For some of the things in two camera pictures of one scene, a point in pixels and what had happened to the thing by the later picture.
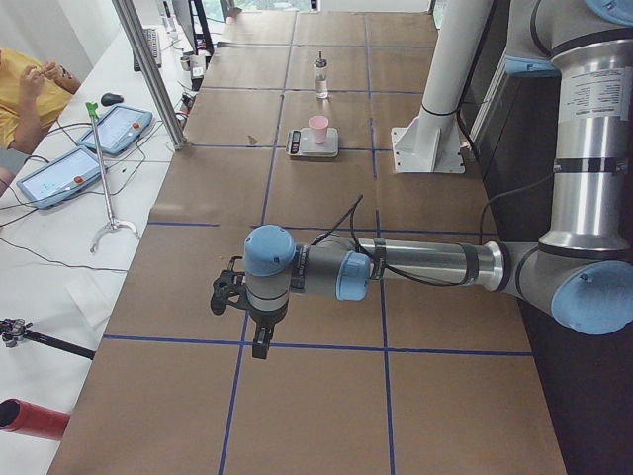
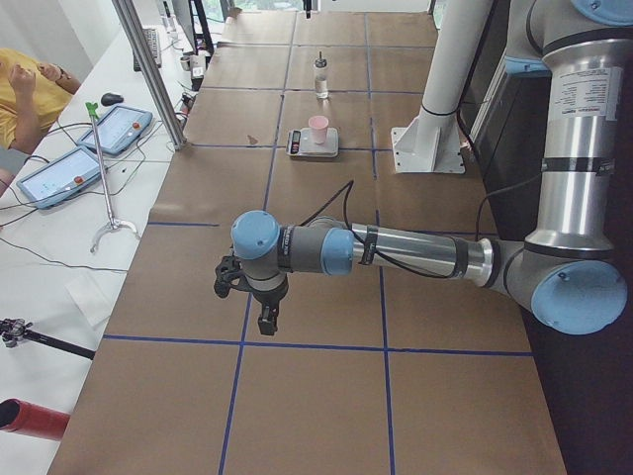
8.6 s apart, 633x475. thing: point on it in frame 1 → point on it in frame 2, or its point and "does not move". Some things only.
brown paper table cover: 295,132 does not move
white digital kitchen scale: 302,143 does not move
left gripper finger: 261,342 → 268,319
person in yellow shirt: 31,94 does not move
